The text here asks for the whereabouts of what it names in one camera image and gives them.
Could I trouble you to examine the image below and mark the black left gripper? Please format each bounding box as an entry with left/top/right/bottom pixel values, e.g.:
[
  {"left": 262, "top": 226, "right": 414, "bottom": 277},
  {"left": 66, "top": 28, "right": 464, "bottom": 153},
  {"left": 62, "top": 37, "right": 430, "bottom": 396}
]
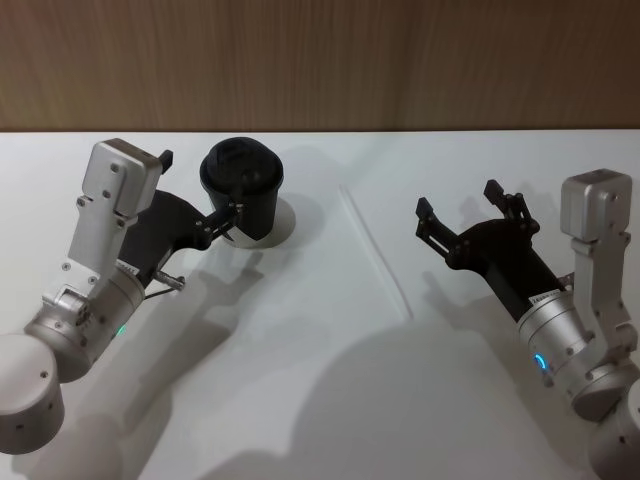
[{"left": 117, "top": 148, "right": 247, "bottom": 291}]

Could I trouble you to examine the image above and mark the black paper cup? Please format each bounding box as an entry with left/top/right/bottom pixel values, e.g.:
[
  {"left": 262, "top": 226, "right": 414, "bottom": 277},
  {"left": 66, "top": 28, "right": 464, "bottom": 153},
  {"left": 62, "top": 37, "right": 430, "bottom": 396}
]
[{"left": 206, "top": 177, "right": 284, "bottom": 243}]

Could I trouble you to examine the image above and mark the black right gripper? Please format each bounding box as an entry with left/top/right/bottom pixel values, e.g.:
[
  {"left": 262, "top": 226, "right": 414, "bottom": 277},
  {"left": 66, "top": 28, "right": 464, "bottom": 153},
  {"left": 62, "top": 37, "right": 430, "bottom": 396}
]
[{"left": 414, "top": 178, "right": 567, "bottom": 324}]

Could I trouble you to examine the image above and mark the clear thin straw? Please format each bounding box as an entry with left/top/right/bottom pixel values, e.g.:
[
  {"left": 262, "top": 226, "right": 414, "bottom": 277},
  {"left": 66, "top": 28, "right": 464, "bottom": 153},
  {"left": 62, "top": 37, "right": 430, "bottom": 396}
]
[{"left": 338, "top": 183, "right": 415, "bottom": 320}]

